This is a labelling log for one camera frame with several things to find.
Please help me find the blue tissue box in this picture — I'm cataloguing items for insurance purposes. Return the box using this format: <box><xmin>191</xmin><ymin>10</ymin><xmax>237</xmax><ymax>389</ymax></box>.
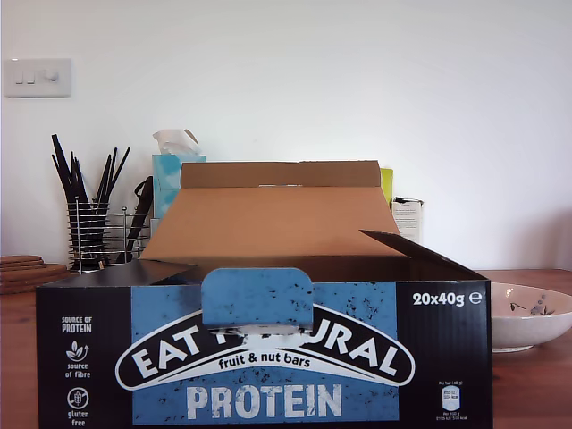
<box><xmin>151</xmin><ymin>154</ymin><xmax>207</xmax><ymax>220</ymax></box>

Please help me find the thin black stick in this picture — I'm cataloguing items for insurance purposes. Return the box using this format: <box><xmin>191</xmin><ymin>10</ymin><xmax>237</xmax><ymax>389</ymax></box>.
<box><xmin>70</xmin><ymin>150</ymin><xmax>86</xmax><ymax>203</ymax></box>
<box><xmin>98</xmin><ymin>146</ymin><xmax>132</xmax><ymax>205</ymax></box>
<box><xmin>95</xmin><ymin>146</ymin><xmax>118</xmax><ymax>203</ymax></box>
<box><xmin>51</xmin><ymin>154</ymin><xmax>76</xmax><ymax>206</ymax></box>
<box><xmin>91</xmin><ymin>154</ymin><xmax>112</xmax><ymax>203</ymax></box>

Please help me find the white light switch plate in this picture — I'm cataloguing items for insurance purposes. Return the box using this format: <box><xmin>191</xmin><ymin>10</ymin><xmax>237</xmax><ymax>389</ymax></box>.
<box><xmin>4</xmin><ymin>57</ymin><xmax>72</xmax><ymax>98</ymax></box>

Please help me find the dark brown utensil handle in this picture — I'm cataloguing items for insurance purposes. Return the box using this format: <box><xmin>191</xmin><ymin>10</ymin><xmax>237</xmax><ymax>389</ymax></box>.
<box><xmin>118</xmin><ymin>175</ymin><xmax>154</xmax><ymax>265</ymax></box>

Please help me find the black blue snackbar carton box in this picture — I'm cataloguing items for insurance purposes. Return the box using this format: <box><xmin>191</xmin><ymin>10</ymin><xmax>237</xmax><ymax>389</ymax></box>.
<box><xmin>35</xmin><ymin>159</ymin><xmax>492</xmax><ymax>429</ymax></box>

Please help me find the round wooden board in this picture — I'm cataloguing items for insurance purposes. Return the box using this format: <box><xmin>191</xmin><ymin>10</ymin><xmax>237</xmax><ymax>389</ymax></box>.
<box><xmin>0</xmin><ymin>263</ymin><xmax>69</xmax><ymax>296</ymax></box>

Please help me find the chrome wire utensil holder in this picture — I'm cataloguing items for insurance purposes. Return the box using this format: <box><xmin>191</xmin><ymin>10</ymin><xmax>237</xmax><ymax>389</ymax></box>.
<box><xmin>66</xmin><ymin>198</ymin><xmax>153</xmax><ymax>274</ymax></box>

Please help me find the round cork coaster stack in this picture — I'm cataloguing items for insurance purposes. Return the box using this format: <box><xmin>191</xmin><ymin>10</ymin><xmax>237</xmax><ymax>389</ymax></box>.
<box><xmin>0</xmin><ymin>253</ymin><xmax>45</xmax><ymax>269</ymax></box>

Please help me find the yellow-green package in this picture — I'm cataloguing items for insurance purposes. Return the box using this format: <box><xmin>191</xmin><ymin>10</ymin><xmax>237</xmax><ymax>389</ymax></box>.
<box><xmin>379</xmin><ymin>167</ymin><xmax>395</xmax><ymax>211</ymax></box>

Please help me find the white floral ceramic bowl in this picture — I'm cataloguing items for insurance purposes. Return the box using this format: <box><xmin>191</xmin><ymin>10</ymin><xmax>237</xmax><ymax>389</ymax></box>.
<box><xmin>490</xmin><ymin>281</ymin><xmax>572</xmax><ymax>354</ymax></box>

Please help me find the thick black stick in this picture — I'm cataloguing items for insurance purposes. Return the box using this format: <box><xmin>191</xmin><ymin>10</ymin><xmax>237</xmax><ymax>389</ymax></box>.
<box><xmin>50</xmin><ymin>132</ymin><xmax>93</xmax><ymax>215</ymax></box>

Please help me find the white labelled small carton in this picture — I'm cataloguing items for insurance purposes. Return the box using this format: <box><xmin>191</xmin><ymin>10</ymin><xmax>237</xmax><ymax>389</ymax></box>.
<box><xmin>391</xmin><ymin>195</ymin><xmax>425</xmax><ymax>245</ymax></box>

